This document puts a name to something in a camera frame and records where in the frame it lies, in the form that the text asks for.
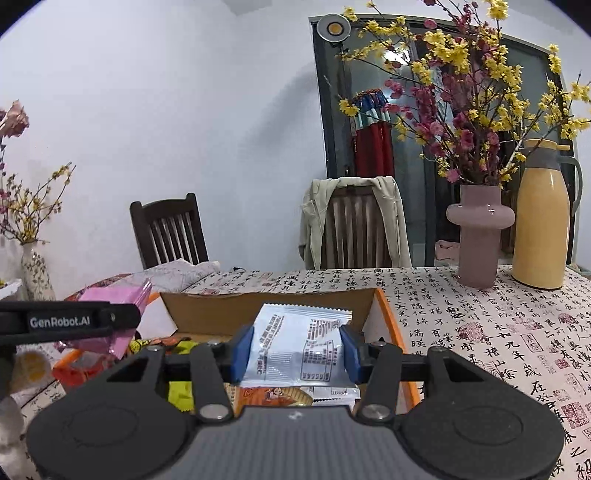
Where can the brown slatted wooden chair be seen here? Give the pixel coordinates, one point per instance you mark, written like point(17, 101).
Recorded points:
point(353, 230)

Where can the yellow thermos jug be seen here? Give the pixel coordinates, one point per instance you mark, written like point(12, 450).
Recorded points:
point(540, 221)

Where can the pink glass vase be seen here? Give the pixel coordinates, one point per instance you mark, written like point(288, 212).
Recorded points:
point(480, 240)

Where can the grey pink patterned cloth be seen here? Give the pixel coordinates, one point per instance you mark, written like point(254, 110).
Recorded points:
point(175, 274)

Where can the dark wooden chair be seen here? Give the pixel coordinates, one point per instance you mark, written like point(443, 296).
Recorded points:
point(168, 230)

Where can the orange cardboard box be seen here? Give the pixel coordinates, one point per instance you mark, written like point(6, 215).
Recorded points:
point(221, 314)

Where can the chair with beige jacket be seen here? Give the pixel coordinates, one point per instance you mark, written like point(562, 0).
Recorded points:
point(314, 221)

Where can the pink snack packet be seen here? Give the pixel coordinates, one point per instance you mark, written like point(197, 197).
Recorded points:
point(111, 346)

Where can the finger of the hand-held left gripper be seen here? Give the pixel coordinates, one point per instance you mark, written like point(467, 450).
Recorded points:
point(122, 316)

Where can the white snack packet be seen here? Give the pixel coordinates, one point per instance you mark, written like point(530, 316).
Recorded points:
point(295, 341)

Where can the yellow and pink blossom branches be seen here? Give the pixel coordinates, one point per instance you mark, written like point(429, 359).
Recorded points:
point(461, 124)

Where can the thin yellow flower twigs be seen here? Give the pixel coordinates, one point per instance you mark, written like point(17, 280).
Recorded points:
point(25, 203)

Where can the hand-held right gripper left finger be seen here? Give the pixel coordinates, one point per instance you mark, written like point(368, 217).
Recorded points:
point(240, 355)

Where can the heap of assorted snacks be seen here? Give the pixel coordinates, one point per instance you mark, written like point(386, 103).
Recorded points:
point(272, 397)

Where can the red hanging garment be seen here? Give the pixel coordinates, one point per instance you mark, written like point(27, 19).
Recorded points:
point(371, 147)

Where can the dark framed glass door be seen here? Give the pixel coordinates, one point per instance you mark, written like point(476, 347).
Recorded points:
point(334, 129)

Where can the slim floral ceramic vase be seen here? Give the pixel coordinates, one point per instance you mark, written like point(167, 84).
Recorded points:
point(37, 277)

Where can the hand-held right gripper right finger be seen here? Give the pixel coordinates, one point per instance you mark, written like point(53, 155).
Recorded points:
point(352, 355)

